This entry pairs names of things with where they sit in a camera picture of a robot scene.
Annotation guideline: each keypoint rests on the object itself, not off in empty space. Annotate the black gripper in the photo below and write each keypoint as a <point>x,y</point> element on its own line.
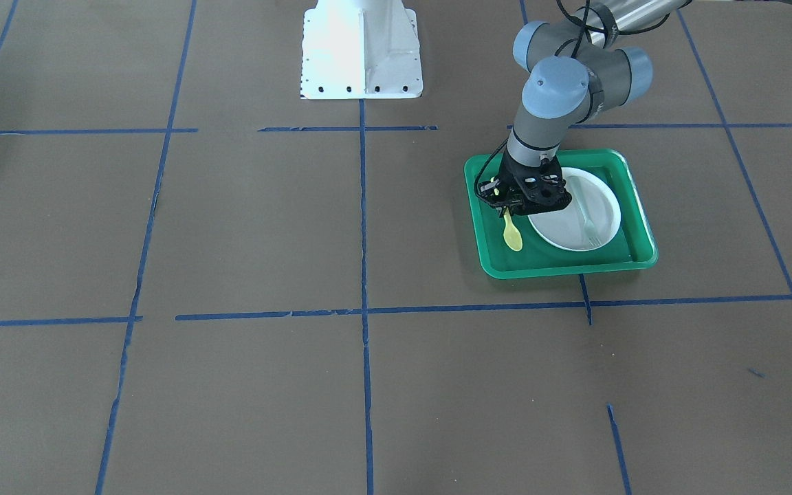
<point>510,174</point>

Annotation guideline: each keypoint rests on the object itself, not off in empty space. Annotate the yellow plastic spoon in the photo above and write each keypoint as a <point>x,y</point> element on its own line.
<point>511,235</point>

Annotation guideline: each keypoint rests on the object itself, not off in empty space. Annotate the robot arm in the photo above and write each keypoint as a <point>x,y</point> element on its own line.
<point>575,73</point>

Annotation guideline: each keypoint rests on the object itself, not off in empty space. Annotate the white round plate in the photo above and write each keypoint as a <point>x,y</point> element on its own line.
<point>563,229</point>

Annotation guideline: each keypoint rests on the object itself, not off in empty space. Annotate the pale green plastic fork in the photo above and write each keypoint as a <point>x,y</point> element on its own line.
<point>589,229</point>

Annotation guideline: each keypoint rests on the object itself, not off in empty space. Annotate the green plastic tray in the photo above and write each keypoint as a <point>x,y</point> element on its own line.
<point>634,247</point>

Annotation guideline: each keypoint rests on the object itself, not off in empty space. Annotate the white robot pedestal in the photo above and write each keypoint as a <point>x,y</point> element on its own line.
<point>360,49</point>

